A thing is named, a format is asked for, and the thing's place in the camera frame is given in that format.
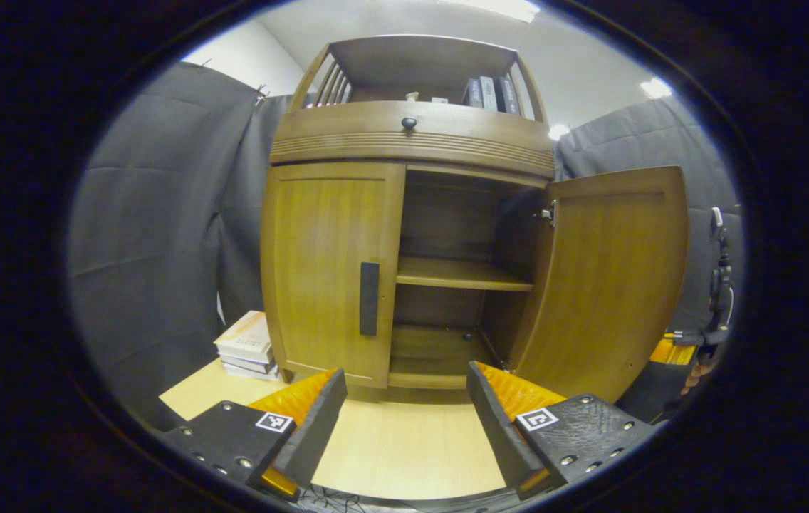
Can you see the black backdrop cloth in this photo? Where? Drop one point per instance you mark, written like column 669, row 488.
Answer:
column 148, row 249

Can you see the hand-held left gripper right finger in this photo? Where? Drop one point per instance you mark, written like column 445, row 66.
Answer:
column 500, row 434

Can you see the white cover book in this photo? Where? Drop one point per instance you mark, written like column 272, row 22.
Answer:
column 255, row 373

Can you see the grey upright book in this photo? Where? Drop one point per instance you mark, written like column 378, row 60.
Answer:
column 488, row 93

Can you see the black round drawer knob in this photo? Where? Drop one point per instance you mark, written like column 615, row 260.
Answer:
column 409, row 122

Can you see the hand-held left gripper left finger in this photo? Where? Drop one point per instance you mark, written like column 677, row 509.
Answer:
column 315, row 434

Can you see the dark upright book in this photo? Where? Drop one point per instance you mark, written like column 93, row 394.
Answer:
column 508, row 95
column 473, row 92

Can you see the wooden double-door shoe cabinet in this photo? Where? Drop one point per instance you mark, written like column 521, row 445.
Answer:
column 461, row 274

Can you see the beige cover book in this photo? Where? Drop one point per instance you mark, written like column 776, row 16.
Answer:
column 244, row 335

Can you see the wooden shoe cabinet door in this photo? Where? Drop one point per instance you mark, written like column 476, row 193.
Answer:
column 604, row 285
column 319, row 271

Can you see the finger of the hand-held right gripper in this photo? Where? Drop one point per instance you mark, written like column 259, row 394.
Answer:
column 671, row 353

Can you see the ceiling light panel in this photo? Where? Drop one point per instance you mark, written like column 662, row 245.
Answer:
column 656, row 88

